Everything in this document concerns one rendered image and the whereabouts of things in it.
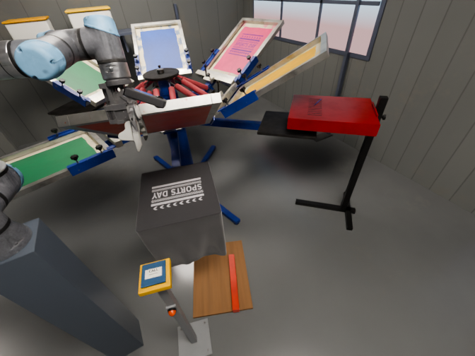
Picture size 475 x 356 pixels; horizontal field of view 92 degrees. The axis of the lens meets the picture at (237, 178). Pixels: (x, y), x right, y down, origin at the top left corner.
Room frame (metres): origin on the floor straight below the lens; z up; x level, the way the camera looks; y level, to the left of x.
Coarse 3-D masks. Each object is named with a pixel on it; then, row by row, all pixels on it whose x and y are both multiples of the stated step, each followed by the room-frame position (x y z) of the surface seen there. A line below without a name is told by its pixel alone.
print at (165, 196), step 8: (168, 184) 1.06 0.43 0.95; (176, 184) 1.06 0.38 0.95; (184, 184) 1.05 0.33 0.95; (192, 184) 1.04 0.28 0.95; (200, 184) 1.04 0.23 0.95; (152, 192) 1.00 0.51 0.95; (160, 192) 1.00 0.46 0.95; (168, 192) 0.99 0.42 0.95; (176, 192) 0.99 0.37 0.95; (184, 192) 0.98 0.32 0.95; (192, 192) 0.98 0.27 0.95; (200, 192) 0.97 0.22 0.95; (152, 200) 0.94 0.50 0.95; (160, 200) 0.93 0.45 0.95; (168, 200) 0.93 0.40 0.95; (176, 200) 0.92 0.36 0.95; (184, 200) 0.92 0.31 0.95; (192, 200) 0.91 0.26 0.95; (200, 200) 0.91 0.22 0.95; (152, 208) 0.87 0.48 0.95; (160, 208) 0.86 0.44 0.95
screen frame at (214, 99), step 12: (204, 96) 0.87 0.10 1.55; (216, 96) 0.87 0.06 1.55; (144, 108) 0.82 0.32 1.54; (156, 108) 0.82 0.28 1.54; (168, 108) 0.83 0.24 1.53; (180, 108) 0.83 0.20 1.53; (192, 108) 0.87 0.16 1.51; (216, 108) 0.97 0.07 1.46; (60, 120) 0.76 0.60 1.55; (72, 120) 0.76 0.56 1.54; (84, 120) 0.77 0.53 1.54; (96, 120) 0.77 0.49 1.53; (108, 120) 0.79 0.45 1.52; (96, 132) 0.99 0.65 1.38
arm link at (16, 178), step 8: (0, 160) 0.70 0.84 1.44; (0, 168) 0.65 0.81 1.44; (8, 168) 0.68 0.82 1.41; (16, 168) 0.72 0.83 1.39; (0, 176) 0.63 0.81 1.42; (8, 176) 0.66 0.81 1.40; (16, 176) 0.69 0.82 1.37; (0, 184) 0.62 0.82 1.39; (8, 184) 0.64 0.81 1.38; (16, 184) 0.66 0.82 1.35; (8, 192) 0.62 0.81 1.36; (16, 192) 0.65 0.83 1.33; (8, 200) 0.60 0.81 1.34
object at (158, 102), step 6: (126, 90) 0.68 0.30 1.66; (132, 90) 0.68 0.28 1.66; (138, 90) 0.69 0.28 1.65; (132, 96) 0.67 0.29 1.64; (138, 96) 0.68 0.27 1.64; (144, 96) 0.68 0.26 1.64; (150, 96) 0.68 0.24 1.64; (156, 96) 0.70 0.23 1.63; (150, 102) 0.67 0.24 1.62; (156, 102) 0.68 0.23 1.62; (162, 102) 0.68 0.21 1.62; (162, 108) 0.67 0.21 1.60
